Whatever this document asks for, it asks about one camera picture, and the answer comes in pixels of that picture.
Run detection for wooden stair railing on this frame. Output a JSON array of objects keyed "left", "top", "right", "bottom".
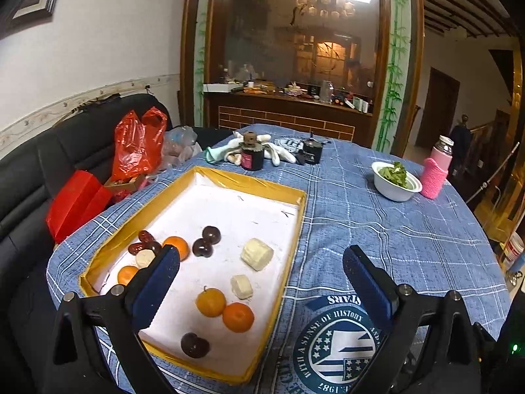
[{"left": 468, "top": 37, "right": 525, "bottom": 243}]

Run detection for yellow-rimmed white tray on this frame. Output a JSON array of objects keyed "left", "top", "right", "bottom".
[{"left": 79, "top": 166, "right": 307, "bottom": 386}]

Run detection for large white cylindrical chunk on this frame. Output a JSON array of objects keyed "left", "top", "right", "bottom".
[{"left": 241, "top": 238, "right": 274, "bottom": 272}]

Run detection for white plastic bucket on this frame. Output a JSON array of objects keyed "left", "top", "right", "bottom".
[{"left": 502, "top": 232, "right": 525, "bottom": 272}]

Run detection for dark jar with cork lid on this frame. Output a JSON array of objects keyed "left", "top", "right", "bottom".
[{"left": 240, "top": 131, "right": 265, "bottom": 171}]

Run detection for brick pattern counter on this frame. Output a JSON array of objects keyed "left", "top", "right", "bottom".
[{"left": 203, "top": 82, "right": 374, "bottom": 142}]

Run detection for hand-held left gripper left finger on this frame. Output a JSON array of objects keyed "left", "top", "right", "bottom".
[{"left": 41, "top": 244, "right": 181, "bottom": 394}]

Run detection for small white cylindrical chunk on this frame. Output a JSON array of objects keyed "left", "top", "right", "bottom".
[
  {"left": 230, "top": 274, "right": 254, "bottom": 300},
  {"left": 135, "top": 250, "right": 157, "bottom": 269}
]

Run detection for dark jacket on post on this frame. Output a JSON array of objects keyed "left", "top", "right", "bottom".
[{"left": 449, "top": 115, "right": 472, "bottom": 173}]

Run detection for wooden framed glass partition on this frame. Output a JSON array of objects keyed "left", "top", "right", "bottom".
[{"left": 180, "top": 0, "right": 425, "bottom": 152}]

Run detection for yellowish mandarin with stem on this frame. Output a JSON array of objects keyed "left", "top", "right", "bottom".
[{"left": 195, "top": 286, "right": 227, "bottom": 317}]

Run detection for red plastic bag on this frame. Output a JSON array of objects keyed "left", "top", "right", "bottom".
[{"left": 114, "top": 107, "right": 168, "bottom": 181}]

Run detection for blue plaid tablecloth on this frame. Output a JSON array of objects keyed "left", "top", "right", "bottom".
[{"left": 46, "top": 123, "right": 513, "bottom": 394}]

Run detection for green leafy vegetables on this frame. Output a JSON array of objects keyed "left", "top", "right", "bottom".
[{"left": 379, "top": 161, "right": 411, "bottom": 185}]

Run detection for red paper bag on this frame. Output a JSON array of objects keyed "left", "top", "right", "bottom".
[{"left": 46, "top": 170, "right": 113, "bottom": 245}]

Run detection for pink sleeved bottle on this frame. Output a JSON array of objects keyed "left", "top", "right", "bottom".
[{"left": 419, "top": 135, "right": 455, "bottom": 200}]

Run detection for wooden door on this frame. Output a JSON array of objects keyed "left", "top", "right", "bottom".
[{"left": 414, "top": 68, "right": 460, "bottom": 159}]

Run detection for orange mandarin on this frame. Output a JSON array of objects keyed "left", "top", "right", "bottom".
[
  {"left": 222, "top": 302, "right": 255, "bottom": 333},
  {"left": 117, "top": 265, "right": 140, "bottom": 286},
  {"left": 163, "top": 236, "right": 190, "bottom": 261}
]

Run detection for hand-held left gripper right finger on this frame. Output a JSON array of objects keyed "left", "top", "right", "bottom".
[{"left": 342, "top": 244, "right": 482, "bottom": 394}]

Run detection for clear plastic bag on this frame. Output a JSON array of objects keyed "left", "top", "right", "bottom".
[{"left": 162, "top": 125, "right": 202, "bottom": 169}]

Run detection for black leather sofa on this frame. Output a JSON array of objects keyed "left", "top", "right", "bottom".
[{"left": 0, "top": 92, "right": 234, "bottom": 394}]

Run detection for pale green glove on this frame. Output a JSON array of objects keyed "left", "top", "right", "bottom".
[{"left": 205, "top": 146, "right": 230, "bottom": 164}]

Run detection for brown cardboard box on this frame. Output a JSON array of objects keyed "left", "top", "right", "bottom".
[{"left": 104, "top": 174, "right": 146, "bottom": 198}]

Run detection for white bowl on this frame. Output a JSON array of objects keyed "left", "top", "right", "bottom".
[{"left": 371, "top": 161, "right": 423, "bottom": 203}]

